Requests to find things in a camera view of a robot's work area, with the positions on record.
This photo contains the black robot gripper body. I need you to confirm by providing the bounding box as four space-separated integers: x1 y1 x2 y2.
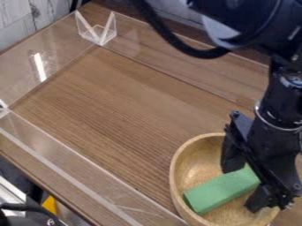
225 110 302 207

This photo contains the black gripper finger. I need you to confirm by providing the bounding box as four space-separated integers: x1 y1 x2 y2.
220 133 248 175
245 184 289 213

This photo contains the green rectangular block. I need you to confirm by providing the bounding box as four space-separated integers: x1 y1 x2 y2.
184 167 260 215

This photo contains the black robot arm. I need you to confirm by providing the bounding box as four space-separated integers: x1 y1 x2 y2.
188 0 302 212

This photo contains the brown wooden bowl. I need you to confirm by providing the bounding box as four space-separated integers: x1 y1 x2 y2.
169 133 280 226

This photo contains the yellow object under table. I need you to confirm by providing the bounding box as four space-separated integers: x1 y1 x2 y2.
43 196 58 215

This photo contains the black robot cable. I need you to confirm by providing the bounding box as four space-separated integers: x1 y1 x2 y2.
136 0 234 60

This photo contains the clear acrylic corner bracket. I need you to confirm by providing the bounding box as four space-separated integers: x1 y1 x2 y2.
75 11 117 46

